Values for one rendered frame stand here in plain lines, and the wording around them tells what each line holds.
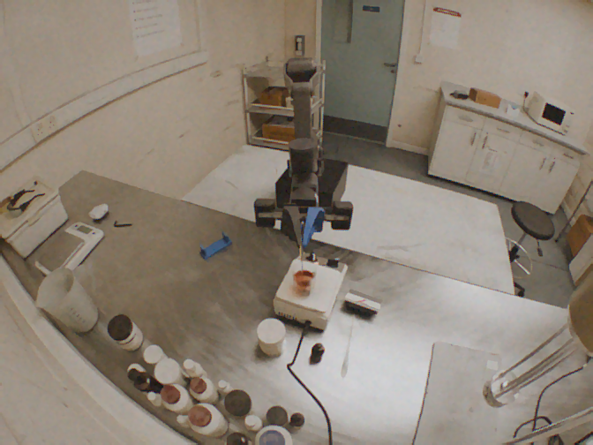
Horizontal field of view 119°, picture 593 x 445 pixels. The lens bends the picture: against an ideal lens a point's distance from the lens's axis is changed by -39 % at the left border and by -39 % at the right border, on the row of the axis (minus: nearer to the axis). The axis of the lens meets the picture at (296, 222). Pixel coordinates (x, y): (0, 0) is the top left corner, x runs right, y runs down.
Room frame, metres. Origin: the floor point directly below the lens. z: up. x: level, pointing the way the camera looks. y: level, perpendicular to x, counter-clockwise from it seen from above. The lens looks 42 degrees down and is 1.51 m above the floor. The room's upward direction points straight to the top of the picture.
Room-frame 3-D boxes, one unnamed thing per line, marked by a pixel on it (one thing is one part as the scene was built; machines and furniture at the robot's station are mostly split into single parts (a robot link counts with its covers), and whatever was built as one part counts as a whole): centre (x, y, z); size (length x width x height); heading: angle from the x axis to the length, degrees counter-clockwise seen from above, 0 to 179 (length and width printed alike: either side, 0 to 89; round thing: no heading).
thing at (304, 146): (0.54, -0.02, 1.20); 0.11 x 0.08 x 0.12; 178
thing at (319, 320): (0.40, -0.04, 0.94); 0.22 x 0.13 x 0.08; 159
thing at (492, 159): (2.14, -1.95, 0.40); 0.24 x 0.01 x 0.30; 67
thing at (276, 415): (0.09, 0.04, 0.92); 0.04 x 0.04 x 0.04
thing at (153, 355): (0.19, 0.31, 0.93); 0.05 x 0.05 x 0.05
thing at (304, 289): (0.36, -0.01, 1.02); 0.06 x 0.05 x 0.08; 141
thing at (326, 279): (0.38, -0.03, 0.98); 0.12 x 0.12 x 0.01; 69
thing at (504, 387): (0.06, -0.36, 1.17); 0.07 x 0.07 x 0.25
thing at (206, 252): (0.56, 0.24, 0.92); 0.10 x 0.03 x 0.04; 134
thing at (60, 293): (0.29, 0.59, 0.97); 0.18 x 0.13 x 0.15; 151
